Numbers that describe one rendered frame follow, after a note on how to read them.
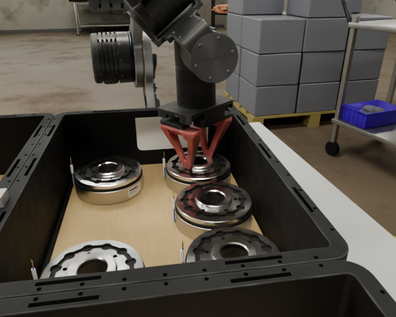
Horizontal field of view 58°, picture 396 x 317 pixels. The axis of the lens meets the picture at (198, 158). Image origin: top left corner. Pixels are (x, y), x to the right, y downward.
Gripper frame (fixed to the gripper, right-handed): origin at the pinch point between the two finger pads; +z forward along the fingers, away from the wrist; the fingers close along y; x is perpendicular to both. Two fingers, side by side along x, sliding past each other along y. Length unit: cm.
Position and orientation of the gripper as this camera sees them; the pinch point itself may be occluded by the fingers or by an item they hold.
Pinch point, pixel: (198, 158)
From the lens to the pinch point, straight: 56.6
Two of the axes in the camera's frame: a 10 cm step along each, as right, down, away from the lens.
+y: 6.6, -3.4, 6.7
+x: -7.5, -2.7, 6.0
